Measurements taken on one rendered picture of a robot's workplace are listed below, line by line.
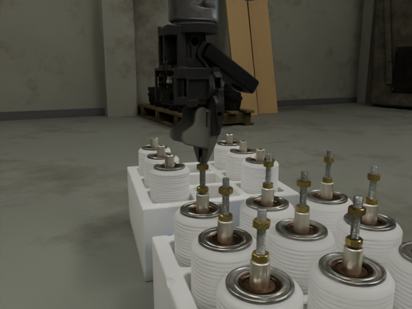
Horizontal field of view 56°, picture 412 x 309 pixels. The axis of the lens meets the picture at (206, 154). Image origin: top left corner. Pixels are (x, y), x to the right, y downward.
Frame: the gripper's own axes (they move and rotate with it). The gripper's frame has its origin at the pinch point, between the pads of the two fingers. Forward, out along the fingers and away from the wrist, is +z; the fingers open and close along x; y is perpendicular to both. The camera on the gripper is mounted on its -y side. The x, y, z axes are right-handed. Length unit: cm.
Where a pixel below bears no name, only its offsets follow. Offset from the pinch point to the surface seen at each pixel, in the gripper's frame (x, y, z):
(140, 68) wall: -340, -119, -12
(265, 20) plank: -291, -243, -62
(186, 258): 2.1, 5.0, 16.2
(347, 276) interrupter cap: 27.0, -2.8, 9.2
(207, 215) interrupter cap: 2.9, 1.4, 9.3
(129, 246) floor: -43, 0, 35
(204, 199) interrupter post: 1.1, 0.9, 7.3
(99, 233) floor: -56, 4, 35
